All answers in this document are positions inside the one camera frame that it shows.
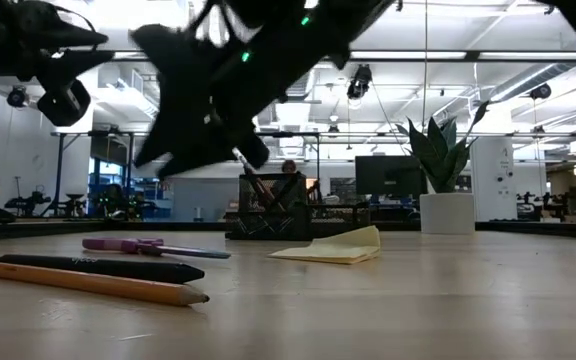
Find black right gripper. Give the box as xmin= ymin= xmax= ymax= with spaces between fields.
xmin=130 ymin=23 xmax=271 ymax=181

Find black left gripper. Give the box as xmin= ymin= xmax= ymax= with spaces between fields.
xmin=0 ymin=0 xmax=115 ymax=89

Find brown marker pen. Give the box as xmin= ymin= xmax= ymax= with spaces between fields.
xmin=231 ymin=147 xmax=282 ymax=214

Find purple blue scissors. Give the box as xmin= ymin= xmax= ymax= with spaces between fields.
xmin=81 ymin=237 xmax=232 ymax=260

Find yellow sticky note pad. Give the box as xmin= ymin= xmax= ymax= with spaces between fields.
xmin=268 ymin=224 xmax=382 ymax=266

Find black pen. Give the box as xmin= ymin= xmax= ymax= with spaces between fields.
xmin=0 ymin=253 xmax=206 ymax=285

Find black mesh desk organizer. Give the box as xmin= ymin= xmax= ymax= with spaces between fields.
xmin=224 ymin=172 xmax=372 ymax=242

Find black computer monitor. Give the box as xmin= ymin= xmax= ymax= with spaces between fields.
xmin=354 ymin=155 xmax=429 ymax=197

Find orange pencil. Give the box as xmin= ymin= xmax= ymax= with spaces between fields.
xmin=0 ymin=258 xmax=211 ymax=307

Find long ceiling light strip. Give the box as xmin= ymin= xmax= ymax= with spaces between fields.
xmin=478 ymin=50 xmax=576 ymax=61
xmin=350 ymin=50 xmax=467 ymax=60

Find green snake plant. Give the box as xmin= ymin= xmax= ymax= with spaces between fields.
xmin=395 ymin=99 xmax=490 ymax=195

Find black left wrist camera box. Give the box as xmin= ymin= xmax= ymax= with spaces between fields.
xmin=36 ymin=78 xmax=92 ymax=128

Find black hanging ceiling camera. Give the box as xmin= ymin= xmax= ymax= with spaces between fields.
xmin=6 ymin=85 xmax=28 ymax=109
xmin=529 ymin=82 xmax=553 ymax=101
xmin=346 ymin=64 xmax=373 ymax=100

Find black metal gantry frame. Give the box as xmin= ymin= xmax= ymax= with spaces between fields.
xmin=50 ymin=129 xmax=322 ymax=221

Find black aluminium table frame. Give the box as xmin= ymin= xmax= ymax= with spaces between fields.
xmin=0 ymin=218 xmax=576 ymax=244

